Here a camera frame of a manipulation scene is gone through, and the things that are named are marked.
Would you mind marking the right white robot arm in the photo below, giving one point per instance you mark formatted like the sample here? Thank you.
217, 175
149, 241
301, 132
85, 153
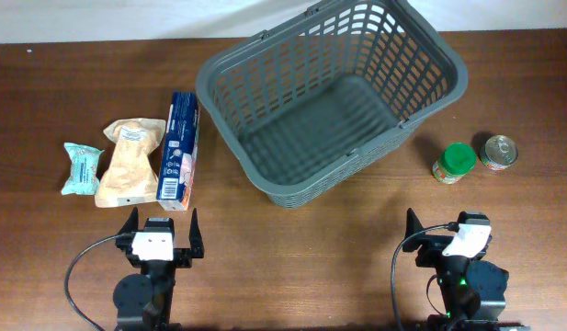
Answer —
472, 289

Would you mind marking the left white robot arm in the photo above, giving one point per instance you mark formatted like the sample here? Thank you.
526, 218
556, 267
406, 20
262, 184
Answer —
144, 299

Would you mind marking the blue cardboard food box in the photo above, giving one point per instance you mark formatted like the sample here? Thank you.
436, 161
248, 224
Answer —
180, 150

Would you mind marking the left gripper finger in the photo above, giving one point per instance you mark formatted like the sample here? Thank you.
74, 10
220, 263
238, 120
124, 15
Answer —
195, 237
129, 228

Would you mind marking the green lid glass jar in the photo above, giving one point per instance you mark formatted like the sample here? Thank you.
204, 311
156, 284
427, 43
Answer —
454, 163

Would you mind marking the tan paper pouch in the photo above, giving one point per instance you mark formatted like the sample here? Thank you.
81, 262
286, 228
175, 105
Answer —
130, 178

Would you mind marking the teal wet wipes pack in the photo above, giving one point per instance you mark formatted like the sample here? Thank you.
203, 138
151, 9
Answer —
84, 164

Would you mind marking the silver tin can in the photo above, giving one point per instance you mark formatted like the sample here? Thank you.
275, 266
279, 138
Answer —
499, 152

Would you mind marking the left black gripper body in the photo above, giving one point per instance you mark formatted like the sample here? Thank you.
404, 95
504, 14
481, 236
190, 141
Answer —
181, 260

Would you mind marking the grey plastic shopping basket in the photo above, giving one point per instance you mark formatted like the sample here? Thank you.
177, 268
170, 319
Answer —
312, 101

